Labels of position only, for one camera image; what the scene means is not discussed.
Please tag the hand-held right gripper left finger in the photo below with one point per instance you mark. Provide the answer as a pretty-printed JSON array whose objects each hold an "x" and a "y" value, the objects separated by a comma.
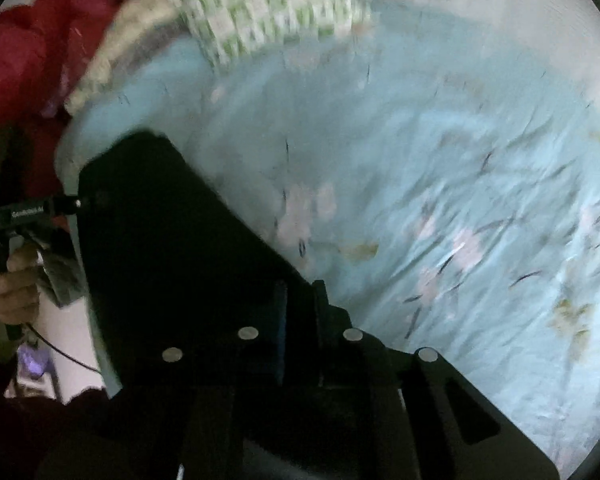
[{"x": 279, "y": 340}]

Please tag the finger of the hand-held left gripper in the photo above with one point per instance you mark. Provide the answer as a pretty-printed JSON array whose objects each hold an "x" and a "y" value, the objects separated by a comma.
[{"x": 66, "y": 204}]

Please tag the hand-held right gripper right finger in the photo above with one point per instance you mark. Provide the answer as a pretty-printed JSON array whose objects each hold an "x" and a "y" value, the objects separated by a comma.
[{"x": 325, "y": 320}]

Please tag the person's left hand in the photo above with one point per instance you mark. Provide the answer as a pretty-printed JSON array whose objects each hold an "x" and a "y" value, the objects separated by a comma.
[{"x": 10, "y": 290}]

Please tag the grey green packet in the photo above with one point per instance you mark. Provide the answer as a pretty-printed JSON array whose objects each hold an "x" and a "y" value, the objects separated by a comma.
[{"x": 60, "y": 275}]

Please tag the purple white object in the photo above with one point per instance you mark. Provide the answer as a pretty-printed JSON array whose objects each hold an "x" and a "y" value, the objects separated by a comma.
[{"x": 32, "y": 367}]

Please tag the light blue floral bedsheet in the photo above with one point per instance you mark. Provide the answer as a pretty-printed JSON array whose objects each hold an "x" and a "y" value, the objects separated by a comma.
[{"x": 405, "y": 185}]

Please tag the red blanket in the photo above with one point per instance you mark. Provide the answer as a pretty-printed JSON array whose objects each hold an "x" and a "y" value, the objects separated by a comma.
[{"x": 45, "y": 45}]

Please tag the person's dark red clothing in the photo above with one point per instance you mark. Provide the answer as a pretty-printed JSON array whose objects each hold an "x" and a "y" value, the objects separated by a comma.
[{"x": 25, "y": 440}]

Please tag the green checkered blanket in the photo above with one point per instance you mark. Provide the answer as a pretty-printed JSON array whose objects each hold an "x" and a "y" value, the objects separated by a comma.
[{"x": 260, "y": 15}]

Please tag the white pillow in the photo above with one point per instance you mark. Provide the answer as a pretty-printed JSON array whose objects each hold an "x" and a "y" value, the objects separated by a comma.
[{"x": 480, "y": 5}]

